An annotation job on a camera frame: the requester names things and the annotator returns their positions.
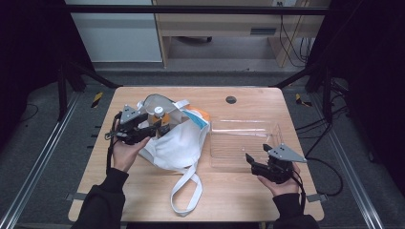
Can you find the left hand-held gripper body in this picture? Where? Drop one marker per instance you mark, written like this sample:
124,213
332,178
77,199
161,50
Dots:
132,125

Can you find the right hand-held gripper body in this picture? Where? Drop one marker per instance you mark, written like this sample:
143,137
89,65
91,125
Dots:
277,170

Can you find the orange bottle with white cap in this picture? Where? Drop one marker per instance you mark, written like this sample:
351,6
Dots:
158,111

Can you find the clear plastic tray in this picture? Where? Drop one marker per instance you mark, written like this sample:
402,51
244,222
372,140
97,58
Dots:
235,143

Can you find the white patterned tote bag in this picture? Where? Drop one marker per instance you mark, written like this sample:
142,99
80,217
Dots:
178,146

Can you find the person's right hand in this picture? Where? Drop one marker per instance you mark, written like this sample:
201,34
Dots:
286,189

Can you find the person's left hand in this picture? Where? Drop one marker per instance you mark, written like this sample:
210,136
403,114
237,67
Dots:
125,156

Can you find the yellow black tape marker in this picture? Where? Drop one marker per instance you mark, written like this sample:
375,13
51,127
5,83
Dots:
299,100
97,99

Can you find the grey tape strip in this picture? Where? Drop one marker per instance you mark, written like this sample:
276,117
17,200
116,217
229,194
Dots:
76,196
316,197

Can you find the white cabinet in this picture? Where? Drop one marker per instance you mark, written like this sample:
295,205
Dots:
117,35

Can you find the light wooden desk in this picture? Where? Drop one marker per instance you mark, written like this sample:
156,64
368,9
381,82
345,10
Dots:
223,22

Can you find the black curtain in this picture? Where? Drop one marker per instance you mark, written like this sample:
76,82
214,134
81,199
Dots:
369,63
28,47

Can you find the aluminium floor rail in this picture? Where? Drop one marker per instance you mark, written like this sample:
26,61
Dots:
350,165
41,159

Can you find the black metal frame leg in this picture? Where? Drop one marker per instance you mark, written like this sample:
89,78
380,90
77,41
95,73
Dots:
62,92
327,92

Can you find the black metal frame crossbar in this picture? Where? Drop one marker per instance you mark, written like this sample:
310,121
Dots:
191,10

